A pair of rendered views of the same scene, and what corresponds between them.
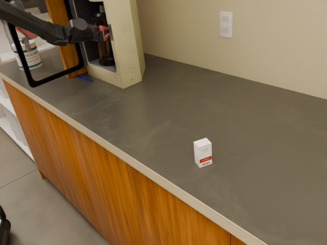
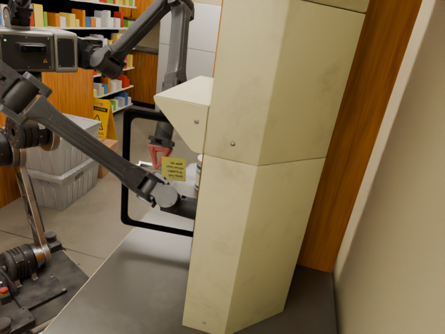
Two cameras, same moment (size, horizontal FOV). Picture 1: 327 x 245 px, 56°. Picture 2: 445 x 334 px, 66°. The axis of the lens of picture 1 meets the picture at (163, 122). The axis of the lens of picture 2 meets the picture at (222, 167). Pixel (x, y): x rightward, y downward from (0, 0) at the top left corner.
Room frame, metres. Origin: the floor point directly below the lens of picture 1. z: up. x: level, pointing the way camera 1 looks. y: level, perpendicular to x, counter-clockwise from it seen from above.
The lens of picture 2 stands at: (0.92, -0.35, 1.67)
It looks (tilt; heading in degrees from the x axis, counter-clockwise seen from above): 23 degrees down; 48
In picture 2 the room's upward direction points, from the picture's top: 9 degrees clockwise
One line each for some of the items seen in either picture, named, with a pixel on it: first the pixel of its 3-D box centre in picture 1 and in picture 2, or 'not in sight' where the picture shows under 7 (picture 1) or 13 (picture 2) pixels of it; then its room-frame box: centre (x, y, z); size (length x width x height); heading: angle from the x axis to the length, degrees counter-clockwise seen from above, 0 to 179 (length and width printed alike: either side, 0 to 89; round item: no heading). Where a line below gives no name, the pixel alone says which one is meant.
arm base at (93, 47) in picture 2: not in sight; (96, 55); (1.45, 1.12, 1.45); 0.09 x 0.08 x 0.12; 11
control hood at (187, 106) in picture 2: not in sight; (200, 108); (1.41, 0.31, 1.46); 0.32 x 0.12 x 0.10; 39
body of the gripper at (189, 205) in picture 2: (85, 34); (193, 209); (1.41, 0.30, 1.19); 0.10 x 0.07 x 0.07; 43
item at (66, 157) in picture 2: not in sight; (61, 143); (1.68, 2.61, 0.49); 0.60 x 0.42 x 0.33; 39
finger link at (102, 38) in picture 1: (103, 31); not in sight; (1.44, 0.22, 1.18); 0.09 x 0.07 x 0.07; 132
